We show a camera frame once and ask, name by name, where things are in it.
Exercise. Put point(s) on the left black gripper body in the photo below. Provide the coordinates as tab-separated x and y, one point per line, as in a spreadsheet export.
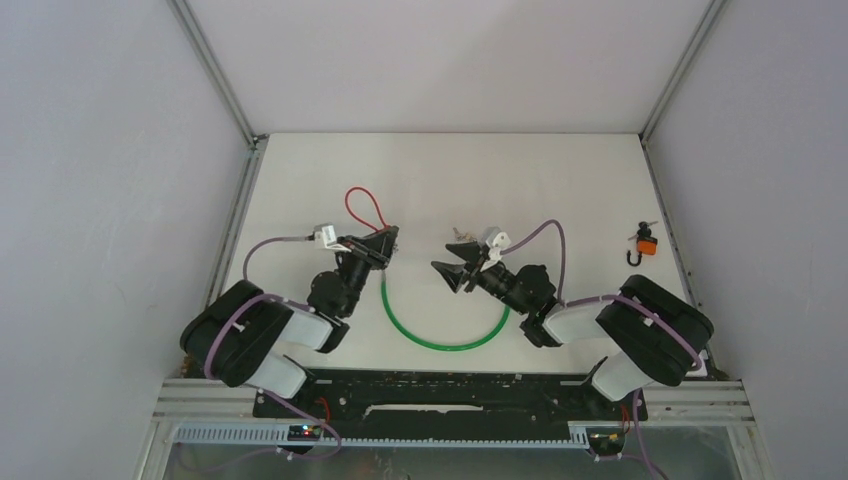
353	270

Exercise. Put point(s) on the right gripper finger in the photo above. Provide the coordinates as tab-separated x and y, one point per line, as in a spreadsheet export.
471	251
456	276

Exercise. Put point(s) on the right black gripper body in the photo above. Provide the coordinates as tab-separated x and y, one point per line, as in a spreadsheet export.
497	281

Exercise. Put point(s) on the silver key bunch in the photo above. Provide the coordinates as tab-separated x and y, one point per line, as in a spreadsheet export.
463	237

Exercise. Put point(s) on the green cable lock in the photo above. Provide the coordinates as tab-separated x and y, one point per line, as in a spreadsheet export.
432	345

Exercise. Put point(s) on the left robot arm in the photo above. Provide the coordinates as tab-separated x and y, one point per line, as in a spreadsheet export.
234	337

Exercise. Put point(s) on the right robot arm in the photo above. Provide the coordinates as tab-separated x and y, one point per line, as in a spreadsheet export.
660	337

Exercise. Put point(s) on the orange padlock with keys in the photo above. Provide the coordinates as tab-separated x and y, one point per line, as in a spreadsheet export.
645	242

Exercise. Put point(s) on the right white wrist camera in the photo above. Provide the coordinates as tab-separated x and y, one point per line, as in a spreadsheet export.
494	242

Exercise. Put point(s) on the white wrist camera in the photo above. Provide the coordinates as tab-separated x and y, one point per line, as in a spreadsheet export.
494	242
325	238

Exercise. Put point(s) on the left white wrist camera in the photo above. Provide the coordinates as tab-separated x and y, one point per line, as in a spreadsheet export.
325	238

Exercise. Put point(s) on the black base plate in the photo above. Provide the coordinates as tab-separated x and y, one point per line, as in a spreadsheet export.
459	405

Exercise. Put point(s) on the grey cable duct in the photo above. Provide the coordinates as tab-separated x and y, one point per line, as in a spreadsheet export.
294	435

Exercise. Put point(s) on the aluminium front frame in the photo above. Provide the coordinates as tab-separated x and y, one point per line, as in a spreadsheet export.
221	414

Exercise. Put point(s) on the left aluminium corner post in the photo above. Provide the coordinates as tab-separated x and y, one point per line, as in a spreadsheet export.
198	40

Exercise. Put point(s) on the aluminium corner post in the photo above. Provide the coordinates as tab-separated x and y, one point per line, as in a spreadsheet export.
198	40
699	37

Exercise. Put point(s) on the right aluminium corner post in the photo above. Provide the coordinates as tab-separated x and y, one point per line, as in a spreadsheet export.
699	37

